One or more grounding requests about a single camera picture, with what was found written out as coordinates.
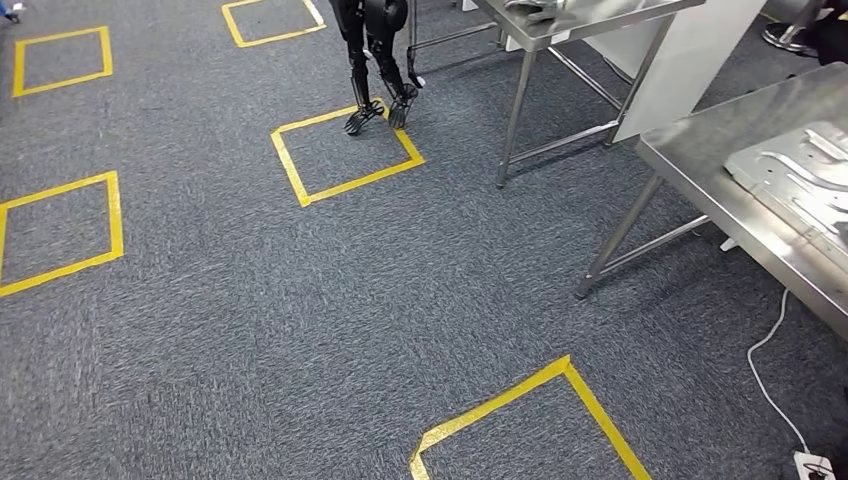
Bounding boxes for black humanoid robot legs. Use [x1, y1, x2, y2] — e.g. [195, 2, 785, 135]
[329, 0, 425, 137]

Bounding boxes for stamped metal plate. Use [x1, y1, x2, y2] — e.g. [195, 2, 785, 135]
[723, 119, 848, 234]

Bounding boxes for white power adapter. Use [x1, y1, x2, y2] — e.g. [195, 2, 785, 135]
[793, 450, 837, 480]

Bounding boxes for black office chair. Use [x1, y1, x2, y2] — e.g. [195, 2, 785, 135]
[761, 0, 848, 68]

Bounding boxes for yellow floor tape square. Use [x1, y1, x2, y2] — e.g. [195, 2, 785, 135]
[409, 355, 654, 480]
[270, 99, 427, 209]

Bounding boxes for grey metal part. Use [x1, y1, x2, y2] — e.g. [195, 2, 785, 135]
[503, 0, 566, 22]

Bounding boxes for steel workbench table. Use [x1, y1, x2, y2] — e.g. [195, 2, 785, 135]
[574, 62, 848, 342]
[405, 0, 707, 190]

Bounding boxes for white cable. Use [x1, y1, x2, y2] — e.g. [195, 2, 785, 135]
[747, 288, 813, 458]

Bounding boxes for white cabinet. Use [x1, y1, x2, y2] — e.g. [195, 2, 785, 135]
[582, 0, 768, 146]

